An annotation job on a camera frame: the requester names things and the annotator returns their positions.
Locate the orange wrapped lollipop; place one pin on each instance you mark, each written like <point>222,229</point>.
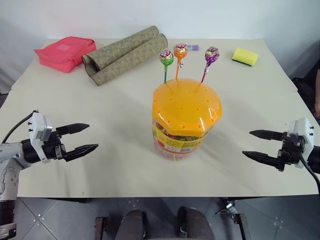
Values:
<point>180,50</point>

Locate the yellow sponge with green pad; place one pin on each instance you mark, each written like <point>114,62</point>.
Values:
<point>245,56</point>

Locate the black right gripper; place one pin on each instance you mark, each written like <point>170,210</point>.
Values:
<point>291,150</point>

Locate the metal caster wheel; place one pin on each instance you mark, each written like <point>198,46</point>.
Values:
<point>228,207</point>

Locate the dark rounded shape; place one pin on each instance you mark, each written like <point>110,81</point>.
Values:
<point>196,225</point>
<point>131,225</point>

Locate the green wrapped lollipop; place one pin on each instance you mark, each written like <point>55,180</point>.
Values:
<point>167,56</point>

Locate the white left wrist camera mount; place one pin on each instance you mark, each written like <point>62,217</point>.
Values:
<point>40,130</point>

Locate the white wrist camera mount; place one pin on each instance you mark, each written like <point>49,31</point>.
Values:
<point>302,130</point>
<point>40,130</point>

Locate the small purple bottle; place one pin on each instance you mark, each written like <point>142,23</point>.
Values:
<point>193,47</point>

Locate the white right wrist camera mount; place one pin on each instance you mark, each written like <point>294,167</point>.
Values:
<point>302,130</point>

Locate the purple wrapped lollipop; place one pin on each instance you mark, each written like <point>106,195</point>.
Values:
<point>212,53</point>

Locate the brown metal table leg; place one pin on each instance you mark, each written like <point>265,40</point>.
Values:
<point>102,228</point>
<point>242,226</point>

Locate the pink fabric pouch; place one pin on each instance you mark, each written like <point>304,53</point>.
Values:
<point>65,52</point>

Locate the clear plastic candy jar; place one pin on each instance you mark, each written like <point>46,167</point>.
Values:
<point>175,145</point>

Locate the rolled patterned mat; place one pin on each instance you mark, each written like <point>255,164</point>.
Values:
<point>130,61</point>

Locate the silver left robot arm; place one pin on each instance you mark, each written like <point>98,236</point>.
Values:
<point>10,155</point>

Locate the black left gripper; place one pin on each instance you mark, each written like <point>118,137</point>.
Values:
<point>53,147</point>

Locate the orange perforated jar lid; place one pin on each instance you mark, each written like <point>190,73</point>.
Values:
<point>186,105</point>

